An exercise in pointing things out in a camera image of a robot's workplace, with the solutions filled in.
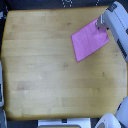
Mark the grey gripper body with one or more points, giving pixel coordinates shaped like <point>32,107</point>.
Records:
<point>100,23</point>

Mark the pink cloth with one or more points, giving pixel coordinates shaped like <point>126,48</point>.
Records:
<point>88,40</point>

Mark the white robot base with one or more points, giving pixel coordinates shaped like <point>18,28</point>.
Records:
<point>117,120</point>

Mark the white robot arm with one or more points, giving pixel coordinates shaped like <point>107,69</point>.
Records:
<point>115,18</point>

